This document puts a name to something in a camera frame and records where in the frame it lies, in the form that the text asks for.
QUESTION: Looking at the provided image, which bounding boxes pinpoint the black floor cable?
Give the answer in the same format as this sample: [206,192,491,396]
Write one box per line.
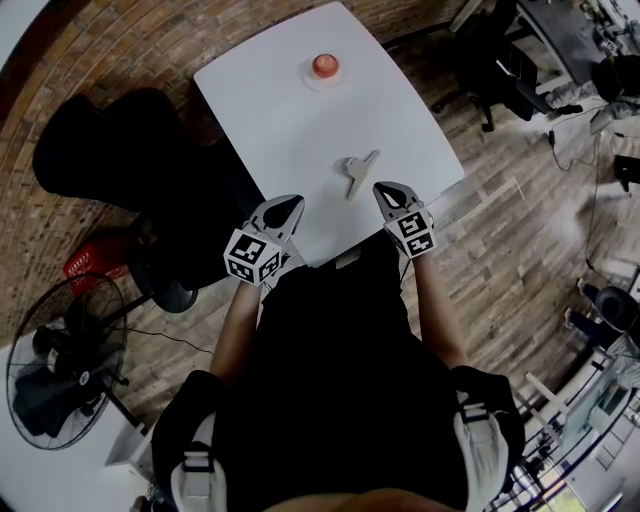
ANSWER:
[123,325,217,357]

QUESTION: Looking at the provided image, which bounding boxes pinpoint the white table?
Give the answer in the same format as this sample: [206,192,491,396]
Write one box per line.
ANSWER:
[193,1,467,269]

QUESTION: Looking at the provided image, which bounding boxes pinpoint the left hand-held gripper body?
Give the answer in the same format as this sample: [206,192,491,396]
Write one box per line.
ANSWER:
[222,194,307,288]

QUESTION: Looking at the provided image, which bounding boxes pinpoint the black cable with plug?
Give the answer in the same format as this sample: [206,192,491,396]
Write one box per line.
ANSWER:
[546,128,602,172]

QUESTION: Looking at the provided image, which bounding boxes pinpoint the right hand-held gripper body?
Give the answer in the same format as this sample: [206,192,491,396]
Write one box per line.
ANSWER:
[372,181,438,260]

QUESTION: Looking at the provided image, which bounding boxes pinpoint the white desk frame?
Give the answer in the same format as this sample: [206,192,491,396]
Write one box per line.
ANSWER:
[523,349,640,501]

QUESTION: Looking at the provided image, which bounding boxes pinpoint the person's right forearm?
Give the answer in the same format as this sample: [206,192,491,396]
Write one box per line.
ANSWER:
[399,253,469,372]

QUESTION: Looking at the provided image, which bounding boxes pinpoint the white cabinet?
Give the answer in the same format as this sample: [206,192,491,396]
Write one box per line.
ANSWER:
[103,410,157,481]

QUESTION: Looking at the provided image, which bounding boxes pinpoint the person's black shirt torso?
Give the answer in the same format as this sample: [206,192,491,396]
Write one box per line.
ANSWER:
[151,234,527,512]

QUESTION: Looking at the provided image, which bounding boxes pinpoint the dark grey desk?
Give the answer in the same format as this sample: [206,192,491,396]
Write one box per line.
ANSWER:
[517,0,640,87]

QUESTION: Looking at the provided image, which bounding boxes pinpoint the red plastic crate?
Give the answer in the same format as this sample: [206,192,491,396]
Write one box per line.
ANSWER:
[63,238,132,297]

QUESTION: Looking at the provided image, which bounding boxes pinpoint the black office chair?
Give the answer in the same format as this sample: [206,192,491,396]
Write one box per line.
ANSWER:
[31,86,264,315]
[430,19,554,134]

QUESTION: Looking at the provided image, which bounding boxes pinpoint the red round object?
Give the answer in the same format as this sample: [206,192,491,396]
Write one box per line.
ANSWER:
[311,54,340,80]

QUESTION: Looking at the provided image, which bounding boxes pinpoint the grey clip object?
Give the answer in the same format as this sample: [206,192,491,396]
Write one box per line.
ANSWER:
[333,149,382,202]

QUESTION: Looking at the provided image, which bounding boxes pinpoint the white shoulder harness straps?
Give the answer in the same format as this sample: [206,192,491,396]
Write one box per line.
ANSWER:
[169,389,511,512]

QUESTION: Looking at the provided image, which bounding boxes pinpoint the person's left forearm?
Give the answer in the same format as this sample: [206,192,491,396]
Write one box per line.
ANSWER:
[208,279,267,382]

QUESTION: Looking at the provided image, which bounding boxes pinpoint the white round plate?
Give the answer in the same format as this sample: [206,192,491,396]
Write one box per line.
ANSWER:
[299,55,350,94]

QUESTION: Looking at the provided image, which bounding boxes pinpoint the black floor fan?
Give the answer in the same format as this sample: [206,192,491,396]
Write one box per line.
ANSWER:
[5,273,151,452]

